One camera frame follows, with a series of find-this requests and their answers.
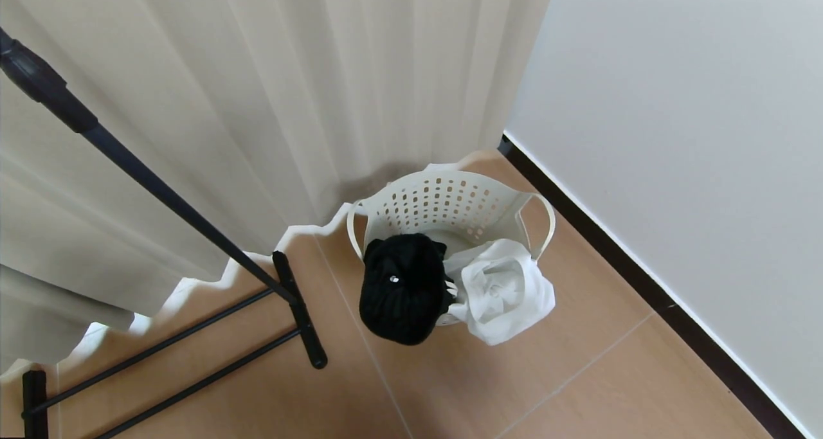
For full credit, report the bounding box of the white printed t-shirt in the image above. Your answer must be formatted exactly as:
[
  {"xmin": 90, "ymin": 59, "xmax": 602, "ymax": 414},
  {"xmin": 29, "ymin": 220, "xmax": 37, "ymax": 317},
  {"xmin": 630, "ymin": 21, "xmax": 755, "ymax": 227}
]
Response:
[{"xmin": 444, "ymin": 238, "xmax": 556, "ymax": 346}]

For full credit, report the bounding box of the white laundry basket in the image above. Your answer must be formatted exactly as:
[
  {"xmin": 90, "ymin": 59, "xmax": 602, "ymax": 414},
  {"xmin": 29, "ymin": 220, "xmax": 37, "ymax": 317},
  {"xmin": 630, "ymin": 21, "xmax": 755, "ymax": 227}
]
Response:
[{"xmin": 346, "ymin": 169, "xmax": 556, "ymax": 327}]

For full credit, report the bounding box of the black clothes rack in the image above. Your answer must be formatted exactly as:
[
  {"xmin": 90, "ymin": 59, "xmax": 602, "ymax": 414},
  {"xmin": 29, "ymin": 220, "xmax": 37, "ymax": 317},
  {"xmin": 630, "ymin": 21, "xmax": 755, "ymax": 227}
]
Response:
[{"xmin": 0, "ymin": 28, "xmax": 329, "ymax": 439}]

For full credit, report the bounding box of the black garment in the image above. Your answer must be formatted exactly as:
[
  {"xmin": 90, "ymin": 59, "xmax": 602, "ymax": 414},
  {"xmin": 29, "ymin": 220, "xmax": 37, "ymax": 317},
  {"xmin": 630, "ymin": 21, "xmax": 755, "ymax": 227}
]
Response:
[{"xmin": 359, "ymin": 233, "xmax": 456, "ymax": 346}]

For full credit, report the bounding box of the beige curtain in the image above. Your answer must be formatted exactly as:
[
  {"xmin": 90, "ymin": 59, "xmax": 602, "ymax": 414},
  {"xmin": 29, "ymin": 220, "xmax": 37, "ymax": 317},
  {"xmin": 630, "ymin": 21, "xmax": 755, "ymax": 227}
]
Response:
[{"xmin": 0, "ymin": 0, "xmax": 559, "ymax": 372}]

